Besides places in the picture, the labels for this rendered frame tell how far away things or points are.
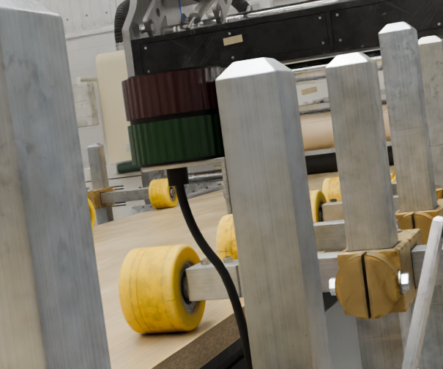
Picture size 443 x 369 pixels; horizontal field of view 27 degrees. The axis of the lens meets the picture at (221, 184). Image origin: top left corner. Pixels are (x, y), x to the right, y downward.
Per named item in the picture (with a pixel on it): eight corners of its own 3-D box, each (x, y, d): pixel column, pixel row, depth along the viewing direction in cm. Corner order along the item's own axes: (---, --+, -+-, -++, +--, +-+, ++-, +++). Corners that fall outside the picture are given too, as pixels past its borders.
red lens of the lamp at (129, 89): (246, 106, 54) (241, 69, 53) (209, 107, 48) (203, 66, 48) (153, 119, 56) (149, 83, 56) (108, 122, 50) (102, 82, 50)
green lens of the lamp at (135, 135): (252, 148, 54) (247, 111, 54) (215, 155, 48) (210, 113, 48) (159, 160, 56) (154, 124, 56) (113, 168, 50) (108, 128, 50)
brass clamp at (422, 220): (462, 240, 105) (457, 196, 105) (449, 261, 92) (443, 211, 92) (408, 244, 107) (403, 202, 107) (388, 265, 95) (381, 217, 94)
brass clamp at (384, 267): (433, 282, 82) (427, 227, 81) (410, 318, 69) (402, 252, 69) (365, 287, 84) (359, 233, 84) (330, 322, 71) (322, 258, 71)
